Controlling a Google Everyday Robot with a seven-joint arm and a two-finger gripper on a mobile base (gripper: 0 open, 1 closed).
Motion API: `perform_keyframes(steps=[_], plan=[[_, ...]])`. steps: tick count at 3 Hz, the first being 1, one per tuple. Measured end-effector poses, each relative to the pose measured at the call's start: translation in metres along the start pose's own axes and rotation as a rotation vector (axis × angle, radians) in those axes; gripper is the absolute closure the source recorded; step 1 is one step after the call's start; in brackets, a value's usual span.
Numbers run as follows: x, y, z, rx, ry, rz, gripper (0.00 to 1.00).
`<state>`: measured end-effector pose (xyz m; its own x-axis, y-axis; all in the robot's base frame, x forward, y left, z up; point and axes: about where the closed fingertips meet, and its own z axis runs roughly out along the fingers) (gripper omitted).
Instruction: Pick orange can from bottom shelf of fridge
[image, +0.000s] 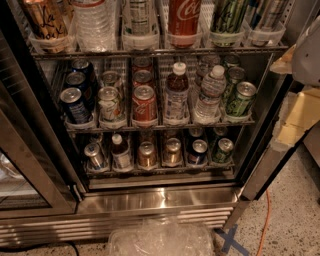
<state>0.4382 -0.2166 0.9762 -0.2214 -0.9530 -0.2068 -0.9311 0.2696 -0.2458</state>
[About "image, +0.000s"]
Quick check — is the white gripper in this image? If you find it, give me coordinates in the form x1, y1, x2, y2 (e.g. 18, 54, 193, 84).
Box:
270, 16, 320, 87

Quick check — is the blue silver can top shelf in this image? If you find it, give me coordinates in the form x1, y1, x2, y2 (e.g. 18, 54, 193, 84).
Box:
246, 0, 289, 47

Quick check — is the open fridge door right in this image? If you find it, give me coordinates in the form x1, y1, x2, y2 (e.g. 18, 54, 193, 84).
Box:
223, 85, 320, 229

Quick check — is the rear green can middle shelf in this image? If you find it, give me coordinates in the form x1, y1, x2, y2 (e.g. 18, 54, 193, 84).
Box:
222, 54, 241, 69

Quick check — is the front green can middle shelf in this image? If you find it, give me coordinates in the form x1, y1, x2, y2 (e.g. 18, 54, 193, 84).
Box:
225, 81, 256, 117

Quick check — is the green LaCroix can top shelf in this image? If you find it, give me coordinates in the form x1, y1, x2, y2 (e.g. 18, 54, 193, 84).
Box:
209, 0, 248, 47

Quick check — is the rear water bottle middle shelf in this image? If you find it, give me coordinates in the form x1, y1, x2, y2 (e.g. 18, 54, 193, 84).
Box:
195, 54, 220, 87

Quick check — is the front water bottle middle shelf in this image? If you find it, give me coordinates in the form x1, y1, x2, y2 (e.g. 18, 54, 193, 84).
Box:
194, 65, 226, 124

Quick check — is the rear green can bottom shelf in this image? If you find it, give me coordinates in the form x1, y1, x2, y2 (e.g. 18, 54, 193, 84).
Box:
209, 127, 228, 147

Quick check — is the rear blue can bottom shelf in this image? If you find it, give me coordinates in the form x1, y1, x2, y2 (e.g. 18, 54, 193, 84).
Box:
187, 128, 203, 142

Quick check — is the front green can bottom shelf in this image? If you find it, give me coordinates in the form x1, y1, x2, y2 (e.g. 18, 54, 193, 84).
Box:
212, 138, 234, 163

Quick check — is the brown tea bottle middle shelf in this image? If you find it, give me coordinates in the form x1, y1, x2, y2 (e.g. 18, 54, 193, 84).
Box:
163, 62, 189, 125

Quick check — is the red Coca-Cola can top shelf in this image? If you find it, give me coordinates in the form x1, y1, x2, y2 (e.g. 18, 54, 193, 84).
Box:
168, 0, 201, 48

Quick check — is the front blue can bottom shelf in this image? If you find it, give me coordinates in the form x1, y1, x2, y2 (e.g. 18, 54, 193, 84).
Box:
187, 139, 208, 165

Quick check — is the stainless steel fridge cabinet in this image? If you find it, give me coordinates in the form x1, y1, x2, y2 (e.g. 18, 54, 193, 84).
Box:
0, 0, 320, 248

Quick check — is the rear red Coke can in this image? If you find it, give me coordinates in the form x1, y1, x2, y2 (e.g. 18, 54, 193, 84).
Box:
132, 57, 153, 73

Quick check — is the red coke can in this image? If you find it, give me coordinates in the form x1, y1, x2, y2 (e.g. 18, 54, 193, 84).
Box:
132, 70, 154, 87
132, 85, 157, 122
132, 57, 153, 73

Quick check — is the middle red Coke can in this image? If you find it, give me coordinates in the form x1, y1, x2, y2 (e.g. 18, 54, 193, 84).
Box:
132, 70, 154, 87

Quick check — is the front red Coke can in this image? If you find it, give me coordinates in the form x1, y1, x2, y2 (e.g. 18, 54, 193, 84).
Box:
132, 85, 157, 122

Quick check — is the white label bottle top shelf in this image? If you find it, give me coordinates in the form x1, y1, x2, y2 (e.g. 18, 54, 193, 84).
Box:
122, 0, 159, 50

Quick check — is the rear white green can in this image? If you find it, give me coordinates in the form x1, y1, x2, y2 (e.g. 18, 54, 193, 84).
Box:
101, 71, 124, 97

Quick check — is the white green can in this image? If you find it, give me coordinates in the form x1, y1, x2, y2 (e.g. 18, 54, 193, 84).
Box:
98, 86, 122, 122
101, 71, 124, 97

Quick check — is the front white green can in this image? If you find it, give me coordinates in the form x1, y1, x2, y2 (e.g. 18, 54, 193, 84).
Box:
98, 86, 122, 122

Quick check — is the small tea bottle bottom shelf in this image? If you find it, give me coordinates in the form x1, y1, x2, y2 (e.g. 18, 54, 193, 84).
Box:
111, 133, 131, 169

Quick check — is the clear water bottle top shelf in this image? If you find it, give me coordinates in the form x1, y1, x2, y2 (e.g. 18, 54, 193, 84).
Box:
72, 0, 115, 53

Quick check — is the rear blue Pepsi can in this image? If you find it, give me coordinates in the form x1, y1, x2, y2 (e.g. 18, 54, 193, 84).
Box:
71, 59, 97, 90

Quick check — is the blue pepsi can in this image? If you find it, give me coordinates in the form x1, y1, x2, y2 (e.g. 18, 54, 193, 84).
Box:
71, 59, 97, 90
60, 87, 92, 124
65, 72, 95, 111

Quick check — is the middle blue Pepsi can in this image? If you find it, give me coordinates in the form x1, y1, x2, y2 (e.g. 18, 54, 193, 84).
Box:
65, 72, 95, 111

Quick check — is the silver can bottom shelf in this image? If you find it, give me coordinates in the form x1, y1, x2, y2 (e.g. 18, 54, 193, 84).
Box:
84, 143, 106, 170

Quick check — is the front blue Pepsi can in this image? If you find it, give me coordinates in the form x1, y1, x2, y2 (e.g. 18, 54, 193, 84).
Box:
60, 87, 92, 124

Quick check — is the orange LaCroix can top shelf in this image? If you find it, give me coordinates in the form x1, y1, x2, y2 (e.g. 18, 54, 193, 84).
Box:
18, 0, 68, 54

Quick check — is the glass fridge door left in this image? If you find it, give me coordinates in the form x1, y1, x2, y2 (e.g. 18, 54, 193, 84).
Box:
0, 35, 76, 218

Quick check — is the clear plastic bin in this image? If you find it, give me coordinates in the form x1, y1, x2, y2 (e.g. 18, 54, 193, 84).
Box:
108, 220, 215, 256

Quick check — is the top wire shelf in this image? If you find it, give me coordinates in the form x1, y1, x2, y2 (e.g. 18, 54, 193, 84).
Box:
31, 43, 288, 60

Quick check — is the wire shelf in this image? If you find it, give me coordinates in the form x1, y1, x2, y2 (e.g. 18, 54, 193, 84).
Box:
31, 43, 288, 60
85, 162, 234, 177
64, 118, 255, 134

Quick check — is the middle wire shelf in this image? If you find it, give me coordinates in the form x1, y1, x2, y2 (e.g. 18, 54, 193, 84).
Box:
64, 118, 255, 134

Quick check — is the orange extension cable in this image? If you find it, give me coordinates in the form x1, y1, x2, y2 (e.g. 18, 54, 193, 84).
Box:
255, 189, 272, 256

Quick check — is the bottom wire shelf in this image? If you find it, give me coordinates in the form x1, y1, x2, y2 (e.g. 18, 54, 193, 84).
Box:
85, 162, 234, 177

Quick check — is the black power cable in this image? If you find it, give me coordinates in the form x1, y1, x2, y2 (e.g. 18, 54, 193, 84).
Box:
0, 240, 80, 256

